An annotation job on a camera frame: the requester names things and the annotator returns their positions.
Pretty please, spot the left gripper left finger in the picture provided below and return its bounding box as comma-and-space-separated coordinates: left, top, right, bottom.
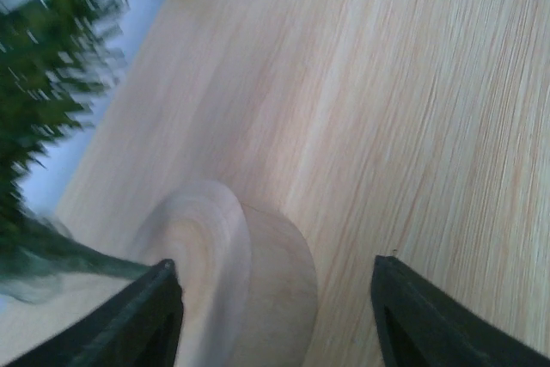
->
9, 260, 184, 366

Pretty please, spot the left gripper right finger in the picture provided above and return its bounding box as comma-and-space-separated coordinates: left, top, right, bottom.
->
370, 255, 549, 366

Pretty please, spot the small green christmas tree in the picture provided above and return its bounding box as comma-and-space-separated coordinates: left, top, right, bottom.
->
0, 0, 319, 367

